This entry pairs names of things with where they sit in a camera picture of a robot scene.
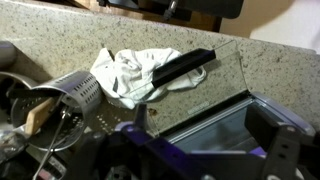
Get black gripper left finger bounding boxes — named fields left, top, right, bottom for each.
left=63, top=103, right=208, bottom=180

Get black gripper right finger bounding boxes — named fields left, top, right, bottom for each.
left=244, top=103, right=320, bottom=180

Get black dish rack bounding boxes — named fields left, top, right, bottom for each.
left=128, top=39, right=250, bottom=135

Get thin metal utensil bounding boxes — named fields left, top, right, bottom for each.
left=31, top=104, right=74, bottom=180

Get perforated metal utensil holder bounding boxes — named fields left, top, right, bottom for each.
left=9, top=70, right=103, bottom=153

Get white crumpled cloth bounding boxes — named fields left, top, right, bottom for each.
left=89, top=47, right=208, bottom=110

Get steel cup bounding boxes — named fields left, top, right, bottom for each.
left=0, top=40, right=18, bottom=72

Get black handled utensil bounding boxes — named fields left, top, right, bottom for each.
left=5, top=87, right=64, bottom=100

